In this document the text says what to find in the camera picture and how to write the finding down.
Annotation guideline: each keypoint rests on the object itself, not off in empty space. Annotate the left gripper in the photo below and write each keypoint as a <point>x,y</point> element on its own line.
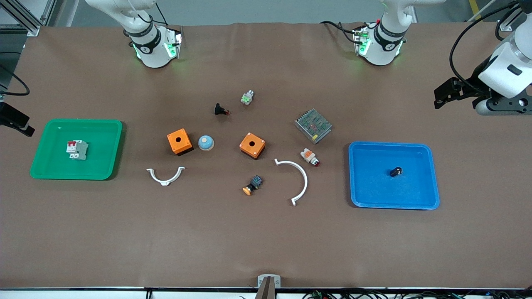
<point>472,84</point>

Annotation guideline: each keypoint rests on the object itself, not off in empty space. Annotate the white red circuit breaker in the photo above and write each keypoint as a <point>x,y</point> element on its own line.
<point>78,150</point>

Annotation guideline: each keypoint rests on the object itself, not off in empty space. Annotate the small black capacitor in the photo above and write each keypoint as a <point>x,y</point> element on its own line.
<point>395,172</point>

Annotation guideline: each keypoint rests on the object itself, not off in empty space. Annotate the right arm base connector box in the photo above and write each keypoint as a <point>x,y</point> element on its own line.
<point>173,43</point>

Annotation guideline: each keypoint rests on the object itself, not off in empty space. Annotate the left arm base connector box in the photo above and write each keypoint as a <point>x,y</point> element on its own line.
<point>361,41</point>

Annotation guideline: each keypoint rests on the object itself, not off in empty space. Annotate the green plastic tray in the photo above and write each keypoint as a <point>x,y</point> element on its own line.
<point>99,158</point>

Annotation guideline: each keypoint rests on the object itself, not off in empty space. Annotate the blue plastic tray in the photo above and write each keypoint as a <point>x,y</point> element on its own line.
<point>374,187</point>

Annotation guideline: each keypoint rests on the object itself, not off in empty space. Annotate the metal mesh power supply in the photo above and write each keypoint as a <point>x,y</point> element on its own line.
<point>314,124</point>

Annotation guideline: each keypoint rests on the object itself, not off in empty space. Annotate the small white arc clamp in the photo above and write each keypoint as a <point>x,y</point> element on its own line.
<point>165,182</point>

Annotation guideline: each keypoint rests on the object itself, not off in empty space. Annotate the orange white indicator lamp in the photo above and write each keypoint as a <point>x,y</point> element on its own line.
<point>307,155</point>

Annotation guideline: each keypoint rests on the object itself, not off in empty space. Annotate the orange button box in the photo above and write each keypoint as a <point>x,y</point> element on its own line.
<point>185,144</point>
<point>257,146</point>

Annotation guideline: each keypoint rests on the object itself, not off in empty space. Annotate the large white arc clamp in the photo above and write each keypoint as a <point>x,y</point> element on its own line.
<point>305,178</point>

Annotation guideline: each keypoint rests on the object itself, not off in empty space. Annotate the blue dome button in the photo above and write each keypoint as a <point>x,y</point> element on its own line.
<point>206,143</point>

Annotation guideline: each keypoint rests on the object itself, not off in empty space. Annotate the brown table mat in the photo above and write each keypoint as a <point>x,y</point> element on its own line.
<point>266,236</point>

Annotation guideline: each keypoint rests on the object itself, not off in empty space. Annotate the aluminium frame profile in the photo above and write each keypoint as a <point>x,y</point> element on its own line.
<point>508,25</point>
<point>25,20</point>

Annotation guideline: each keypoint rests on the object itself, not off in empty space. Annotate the black push button switch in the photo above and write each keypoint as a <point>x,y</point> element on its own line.
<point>218,109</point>

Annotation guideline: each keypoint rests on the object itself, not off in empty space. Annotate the green white button switch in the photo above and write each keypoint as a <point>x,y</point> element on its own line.
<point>247,99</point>

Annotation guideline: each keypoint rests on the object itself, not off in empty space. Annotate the orange capped blue switch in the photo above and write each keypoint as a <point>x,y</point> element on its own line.
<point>254,182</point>

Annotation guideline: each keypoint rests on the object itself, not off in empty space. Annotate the grey metal mount bracket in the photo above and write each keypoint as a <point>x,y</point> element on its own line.
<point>276,282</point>

